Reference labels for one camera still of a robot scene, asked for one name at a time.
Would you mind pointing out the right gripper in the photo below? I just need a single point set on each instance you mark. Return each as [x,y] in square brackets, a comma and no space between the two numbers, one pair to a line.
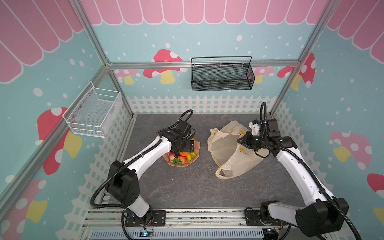
[245,141]

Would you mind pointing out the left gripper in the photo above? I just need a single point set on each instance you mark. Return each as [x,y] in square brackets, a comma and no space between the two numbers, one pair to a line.
[189,147]

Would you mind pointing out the orange fruit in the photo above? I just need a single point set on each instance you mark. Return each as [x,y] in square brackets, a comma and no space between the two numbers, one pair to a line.
[183,154]

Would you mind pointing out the banana print plastic bag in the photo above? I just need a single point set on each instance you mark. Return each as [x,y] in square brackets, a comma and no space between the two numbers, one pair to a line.
[232,158]

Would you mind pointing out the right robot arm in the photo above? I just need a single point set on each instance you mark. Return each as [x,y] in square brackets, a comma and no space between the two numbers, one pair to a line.
[324,213]

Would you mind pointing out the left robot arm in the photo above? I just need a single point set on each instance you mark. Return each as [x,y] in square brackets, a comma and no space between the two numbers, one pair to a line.
[123,179]

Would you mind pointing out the pink fruit plate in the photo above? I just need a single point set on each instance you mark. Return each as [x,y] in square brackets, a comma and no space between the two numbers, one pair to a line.
[197,146]

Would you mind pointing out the small yellow green banana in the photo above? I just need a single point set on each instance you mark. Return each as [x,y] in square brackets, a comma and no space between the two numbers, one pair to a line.
[191,156]

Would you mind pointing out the red apple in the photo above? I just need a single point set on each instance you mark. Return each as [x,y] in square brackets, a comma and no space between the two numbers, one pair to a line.
[172,158]

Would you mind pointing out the red strawberry bottom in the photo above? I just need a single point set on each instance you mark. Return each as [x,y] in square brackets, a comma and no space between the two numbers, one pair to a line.
[181,160]

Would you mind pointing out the black mesh wall basket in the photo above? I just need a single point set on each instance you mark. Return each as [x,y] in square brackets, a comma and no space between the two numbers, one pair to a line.
[228,73]

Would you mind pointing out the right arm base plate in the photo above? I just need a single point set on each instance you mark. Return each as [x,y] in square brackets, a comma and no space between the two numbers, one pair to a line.
[254,218]

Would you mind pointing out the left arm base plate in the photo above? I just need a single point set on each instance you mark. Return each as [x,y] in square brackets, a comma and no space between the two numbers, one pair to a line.
[154,218]

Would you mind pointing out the white wire wall basket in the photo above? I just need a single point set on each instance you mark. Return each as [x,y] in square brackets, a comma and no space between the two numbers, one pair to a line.
[93,112]

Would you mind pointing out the aluminium front rail frame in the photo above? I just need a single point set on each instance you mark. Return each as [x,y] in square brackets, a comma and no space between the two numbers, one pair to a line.
[185,224]

